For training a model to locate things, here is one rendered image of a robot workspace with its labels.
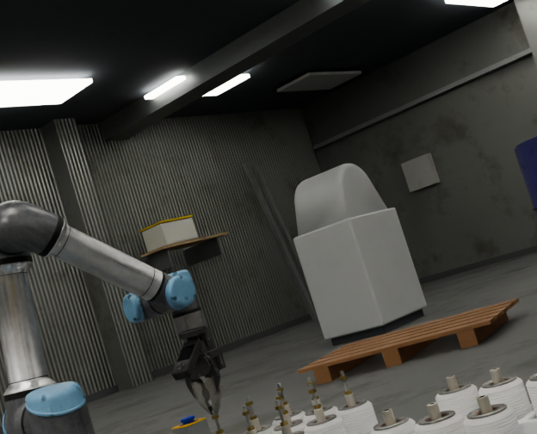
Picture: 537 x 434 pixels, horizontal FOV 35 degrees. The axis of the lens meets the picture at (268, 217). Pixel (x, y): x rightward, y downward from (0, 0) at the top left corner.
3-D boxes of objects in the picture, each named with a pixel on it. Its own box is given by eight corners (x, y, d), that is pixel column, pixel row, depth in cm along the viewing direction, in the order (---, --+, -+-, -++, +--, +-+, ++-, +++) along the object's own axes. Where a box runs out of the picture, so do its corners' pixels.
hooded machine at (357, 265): (377, 325, 755) (329, 177, 766) (436, 311, 711) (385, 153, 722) (322, 349, 700) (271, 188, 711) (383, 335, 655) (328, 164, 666)
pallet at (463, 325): (529, 313, 501) (523, 296, 501) (494, 342, 431) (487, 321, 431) (354, 358, 557) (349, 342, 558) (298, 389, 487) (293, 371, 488)
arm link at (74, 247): (15, 179, 181) (205, 275, 202) (-3, 193, 190) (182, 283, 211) (-6, 226, 176) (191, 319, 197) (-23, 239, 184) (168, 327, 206)
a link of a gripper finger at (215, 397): (235, 406, 218) (223, 370, 219) (224, 412, 212) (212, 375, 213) (225, 408, 219) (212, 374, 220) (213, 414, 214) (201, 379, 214)
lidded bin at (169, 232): (177, 246, 1070) (170, 224, 1072) (200, 237, 1040) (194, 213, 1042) (145, 254, 1030) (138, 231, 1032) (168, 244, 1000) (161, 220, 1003)
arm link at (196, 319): (193, 313, 213) (165, 321, 216) (198, 330, 213) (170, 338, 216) (206, 308, 220) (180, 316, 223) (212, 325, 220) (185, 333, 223)
